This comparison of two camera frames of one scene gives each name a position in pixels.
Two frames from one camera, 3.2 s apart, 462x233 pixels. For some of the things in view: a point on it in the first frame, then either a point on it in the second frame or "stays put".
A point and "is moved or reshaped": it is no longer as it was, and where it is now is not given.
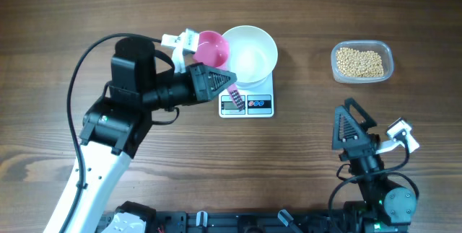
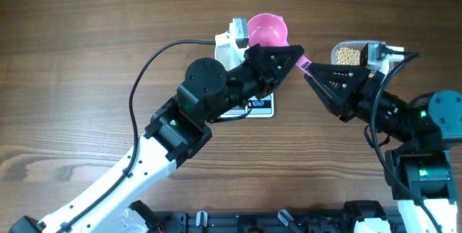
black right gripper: [355, 146] to [355, 91]
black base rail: [260, 221] stays put
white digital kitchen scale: [258, 102] stays put
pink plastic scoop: [213, 51] is moved or reshaped
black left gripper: [198, 73] to [270, 77]
